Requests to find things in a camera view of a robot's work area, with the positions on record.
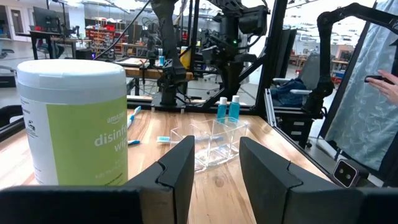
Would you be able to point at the red parts shelf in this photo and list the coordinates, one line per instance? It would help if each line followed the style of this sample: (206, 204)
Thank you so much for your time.
(104, 37)

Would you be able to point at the small silver depth camera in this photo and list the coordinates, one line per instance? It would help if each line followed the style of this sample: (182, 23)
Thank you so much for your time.
(345, 173)

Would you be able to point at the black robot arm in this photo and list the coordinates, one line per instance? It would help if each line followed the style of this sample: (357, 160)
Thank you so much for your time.
(152, 40)

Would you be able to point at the blue denim jacket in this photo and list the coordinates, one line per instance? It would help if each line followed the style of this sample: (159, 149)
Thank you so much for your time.
(286, 91)

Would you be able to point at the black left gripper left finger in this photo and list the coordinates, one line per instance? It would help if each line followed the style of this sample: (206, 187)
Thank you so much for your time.
(177, 174)

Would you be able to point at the black computer monitor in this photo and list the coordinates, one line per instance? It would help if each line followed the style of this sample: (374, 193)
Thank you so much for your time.
(46, 18)

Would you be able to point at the blue mouthwash bottle white cap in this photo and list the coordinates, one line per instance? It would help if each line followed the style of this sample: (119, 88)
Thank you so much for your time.
(161, 59)
(221, 112)
(234, 110)

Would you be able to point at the wooden workbench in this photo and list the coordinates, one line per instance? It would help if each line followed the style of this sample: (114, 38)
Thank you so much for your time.
(149, 73)

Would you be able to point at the black partition frame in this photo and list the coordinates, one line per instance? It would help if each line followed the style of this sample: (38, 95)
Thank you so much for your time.
(343, 85)

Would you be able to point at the pale blue patterned curtain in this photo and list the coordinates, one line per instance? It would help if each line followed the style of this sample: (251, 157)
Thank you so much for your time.
(367, 109)

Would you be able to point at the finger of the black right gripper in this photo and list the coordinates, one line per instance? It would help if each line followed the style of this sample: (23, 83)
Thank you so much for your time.
(239, 77)
(228, 77)

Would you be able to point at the black flat panel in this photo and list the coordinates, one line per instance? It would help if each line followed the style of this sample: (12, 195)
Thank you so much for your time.
(287, 53)

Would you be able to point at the yellow container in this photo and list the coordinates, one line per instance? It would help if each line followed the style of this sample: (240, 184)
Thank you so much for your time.
(185, 59)

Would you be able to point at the blue and white toothbrush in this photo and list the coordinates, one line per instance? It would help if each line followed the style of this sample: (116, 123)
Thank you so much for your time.
(133, 116)
(133, 142)

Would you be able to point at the person's hand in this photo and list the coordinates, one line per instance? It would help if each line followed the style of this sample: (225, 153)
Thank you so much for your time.
(387, 90)

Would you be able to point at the black drawer cabinet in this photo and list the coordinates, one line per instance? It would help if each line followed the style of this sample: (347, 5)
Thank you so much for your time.
(295, 127)

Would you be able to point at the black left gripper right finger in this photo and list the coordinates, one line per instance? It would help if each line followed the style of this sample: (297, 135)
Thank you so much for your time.
(267, 180)

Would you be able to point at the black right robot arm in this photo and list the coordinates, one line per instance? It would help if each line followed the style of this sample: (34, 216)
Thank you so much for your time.
(169, 46)

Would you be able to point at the clear acrylic organizer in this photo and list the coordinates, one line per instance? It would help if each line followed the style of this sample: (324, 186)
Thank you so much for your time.
(211, 155)

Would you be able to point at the black desk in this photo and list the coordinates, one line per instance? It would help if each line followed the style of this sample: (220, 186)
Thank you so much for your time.
(53, 35)

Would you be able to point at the disinfecting wipes canister green label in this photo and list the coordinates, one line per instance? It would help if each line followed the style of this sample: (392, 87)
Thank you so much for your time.
(74, 130)

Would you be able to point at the silver aluminium extrusion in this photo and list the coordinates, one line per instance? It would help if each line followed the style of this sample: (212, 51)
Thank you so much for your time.
(270, 105)

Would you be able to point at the grey mesh office chair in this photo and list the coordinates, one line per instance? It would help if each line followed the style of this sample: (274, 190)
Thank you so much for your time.
(311, 71)

